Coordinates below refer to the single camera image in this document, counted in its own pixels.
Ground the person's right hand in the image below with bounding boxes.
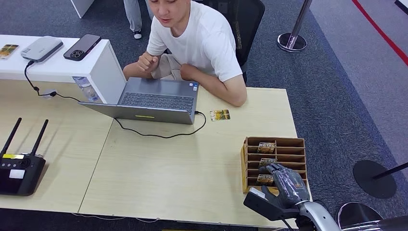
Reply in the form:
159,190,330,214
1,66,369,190
137,52,159,73

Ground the black office chair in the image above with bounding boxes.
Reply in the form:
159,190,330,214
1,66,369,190
196,0,266,84

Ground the thin white cable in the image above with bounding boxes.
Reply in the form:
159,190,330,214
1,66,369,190
71,213,158,223

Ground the standing person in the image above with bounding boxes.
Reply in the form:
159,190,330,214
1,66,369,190
123,0,154,40

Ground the black smartphone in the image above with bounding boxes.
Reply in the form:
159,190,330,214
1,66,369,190
63,34,102,62

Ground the grey flat device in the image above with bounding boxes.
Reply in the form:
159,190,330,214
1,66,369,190
20,36,64,63

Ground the chrome round stanchion base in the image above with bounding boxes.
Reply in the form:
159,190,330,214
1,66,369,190
335,202,408,231

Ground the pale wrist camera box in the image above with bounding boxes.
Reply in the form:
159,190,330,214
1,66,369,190
243,187,300,221

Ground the black remote controller with antennas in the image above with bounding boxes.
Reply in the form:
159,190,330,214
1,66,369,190
0,117,50,197

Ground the clear plastic bottle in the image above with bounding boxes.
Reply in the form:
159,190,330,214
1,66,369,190
71,76,101,103

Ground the golden card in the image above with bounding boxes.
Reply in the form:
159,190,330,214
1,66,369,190
0,44,19,60

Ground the grey laptop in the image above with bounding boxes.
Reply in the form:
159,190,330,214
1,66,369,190
78,77,200,125

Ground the black round stanchion base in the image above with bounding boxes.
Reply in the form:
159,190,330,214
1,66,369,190
353,160,408,200

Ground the chrome stanchion post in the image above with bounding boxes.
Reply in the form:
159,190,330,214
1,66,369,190
276,0,313,53

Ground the wooden card holder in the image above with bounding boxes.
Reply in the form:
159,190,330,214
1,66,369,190
240,137,311,195

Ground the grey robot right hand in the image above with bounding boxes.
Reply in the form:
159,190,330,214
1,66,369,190
258,163,310,208

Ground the black device cable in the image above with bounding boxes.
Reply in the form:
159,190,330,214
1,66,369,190
24,60,82,103

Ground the black laptop cable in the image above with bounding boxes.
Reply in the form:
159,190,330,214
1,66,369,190
114,110,207,139

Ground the person's left hand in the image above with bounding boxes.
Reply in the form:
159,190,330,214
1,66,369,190
180,63,200,81

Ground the white desk shelf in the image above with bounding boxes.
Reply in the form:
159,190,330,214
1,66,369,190
0,34,127,105

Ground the yellow printed card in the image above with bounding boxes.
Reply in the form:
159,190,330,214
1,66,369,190
209,109,231,122

